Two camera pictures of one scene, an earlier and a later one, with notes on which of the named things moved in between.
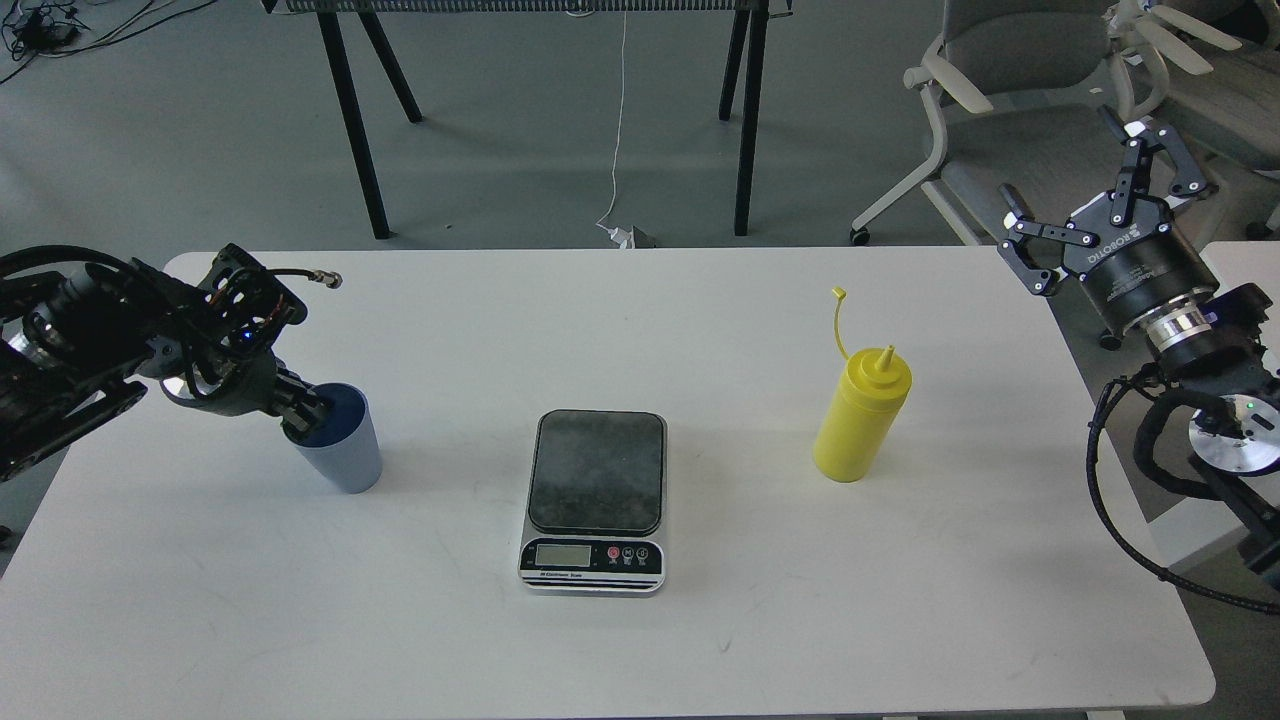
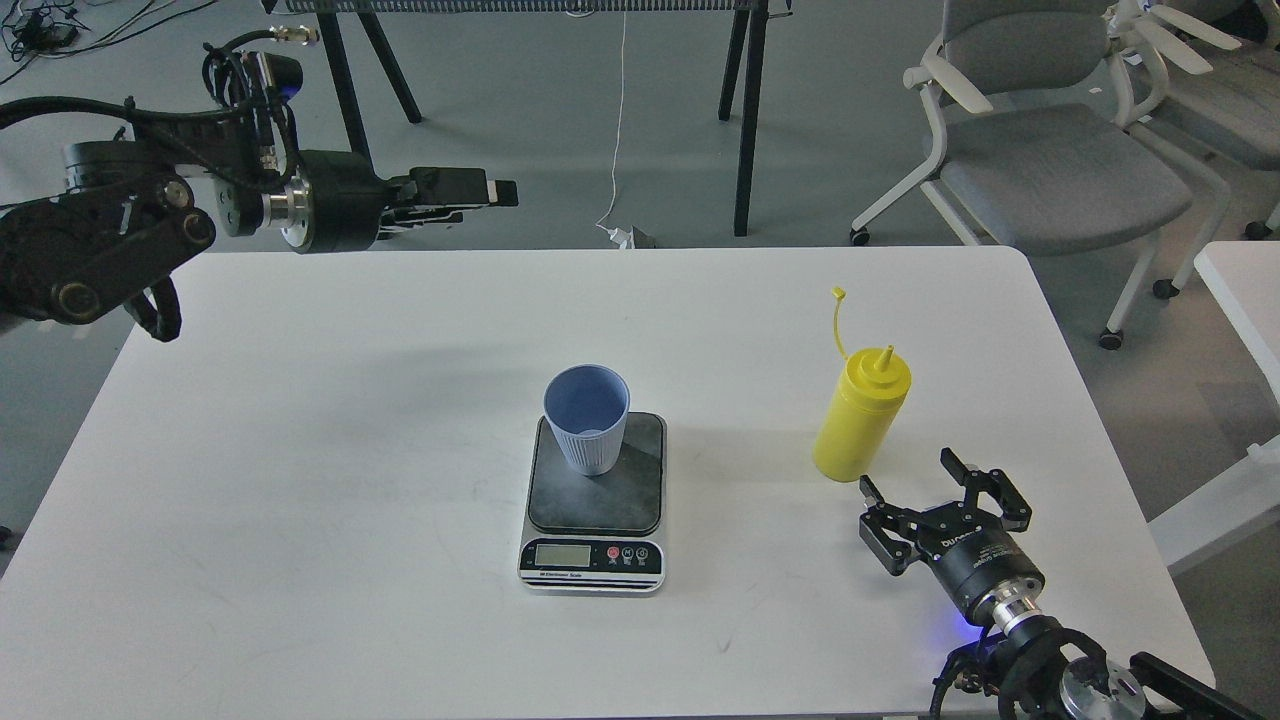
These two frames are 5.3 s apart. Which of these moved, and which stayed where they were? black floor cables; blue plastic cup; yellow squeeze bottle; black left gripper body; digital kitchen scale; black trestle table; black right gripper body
Moved: blue plastic cup; black left gripper body; black right gripper body
Stayed: black floor cables; yellow squeeze bottle; black trestle table; digital kitchen scale
